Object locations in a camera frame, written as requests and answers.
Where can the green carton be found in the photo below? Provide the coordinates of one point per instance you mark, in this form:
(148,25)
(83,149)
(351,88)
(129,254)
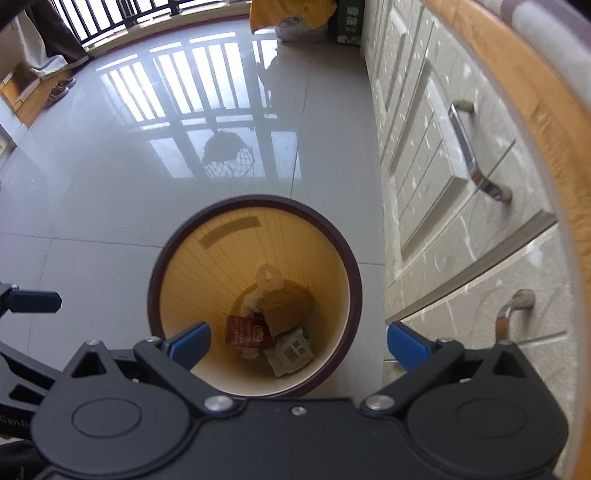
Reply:
(351,23)

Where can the white plastic bag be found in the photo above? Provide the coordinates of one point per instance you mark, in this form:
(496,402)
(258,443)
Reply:
(265,281)

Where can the yellow cloth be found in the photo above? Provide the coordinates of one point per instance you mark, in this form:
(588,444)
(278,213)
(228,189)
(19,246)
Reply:
(277,11)

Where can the white printed sack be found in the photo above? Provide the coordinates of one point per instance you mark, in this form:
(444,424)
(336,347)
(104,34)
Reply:
(300,30)

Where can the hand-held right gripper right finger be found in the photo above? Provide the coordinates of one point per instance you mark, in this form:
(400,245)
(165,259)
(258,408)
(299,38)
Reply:
(408,345)

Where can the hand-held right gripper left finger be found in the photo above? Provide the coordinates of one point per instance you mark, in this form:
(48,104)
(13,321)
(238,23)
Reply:
(191,345)

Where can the brown curtain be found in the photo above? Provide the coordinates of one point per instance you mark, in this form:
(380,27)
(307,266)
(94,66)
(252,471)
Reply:
(55,37)

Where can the low wooden platform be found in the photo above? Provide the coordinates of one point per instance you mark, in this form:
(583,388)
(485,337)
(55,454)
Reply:
(21,92)

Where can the white cabinet with wooden top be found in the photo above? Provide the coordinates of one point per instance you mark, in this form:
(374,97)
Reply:
(438,207)

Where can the beige shoe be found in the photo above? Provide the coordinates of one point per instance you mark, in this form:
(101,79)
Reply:
(55,96)
(67,83)

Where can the red cardboard box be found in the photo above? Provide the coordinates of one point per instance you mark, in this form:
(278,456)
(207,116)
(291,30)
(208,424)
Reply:
(244,334)

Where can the black window railing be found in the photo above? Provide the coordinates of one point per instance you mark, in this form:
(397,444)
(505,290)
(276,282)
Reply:
(138,14)

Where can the yellow bin with dark rim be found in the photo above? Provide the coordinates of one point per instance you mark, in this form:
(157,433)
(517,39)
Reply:
(207,258)

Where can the pale green packet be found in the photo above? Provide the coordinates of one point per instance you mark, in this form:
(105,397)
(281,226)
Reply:
(291,350)

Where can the brown cardboard box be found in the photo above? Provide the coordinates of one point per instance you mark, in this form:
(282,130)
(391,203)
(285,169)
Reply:
(288,302)

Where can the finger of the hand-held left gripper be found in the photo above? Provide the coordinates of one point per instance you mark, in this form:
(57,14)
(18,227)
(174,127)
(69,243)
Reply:
(37,301)
(23,362)

